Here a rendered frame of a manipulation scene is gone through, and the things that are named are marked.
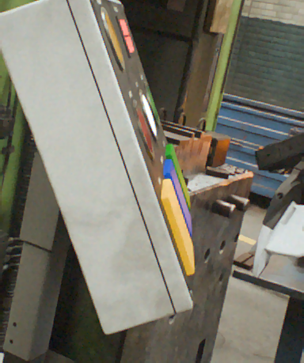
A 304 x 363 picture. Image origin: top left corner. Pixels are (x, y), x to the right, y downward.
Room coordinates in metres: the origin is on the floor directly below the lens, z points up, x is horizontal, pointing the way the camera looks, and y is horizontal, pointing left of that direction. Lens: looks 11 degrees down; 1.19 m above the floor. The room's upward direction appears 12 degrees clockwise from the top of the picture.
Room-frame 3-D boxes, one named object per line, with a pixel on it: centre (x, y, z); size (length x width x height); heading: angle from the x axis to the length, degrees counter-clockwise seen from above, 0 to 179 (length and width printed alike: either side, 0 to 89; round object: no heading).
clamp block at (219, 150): (1.45, -0.09, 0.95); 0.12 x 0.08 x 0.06; 65
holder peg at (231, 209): (1.26, -0.16, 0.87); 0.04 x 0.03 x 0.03; 65
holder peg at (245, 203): (1.33, -0.19, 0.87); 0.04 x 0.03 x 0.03; 65
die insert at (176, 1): (1.39, 0.15, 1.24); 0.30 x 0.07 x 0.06; 65
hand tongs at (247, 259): (1.78, -0.38, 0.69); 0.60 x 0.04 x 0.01; 155
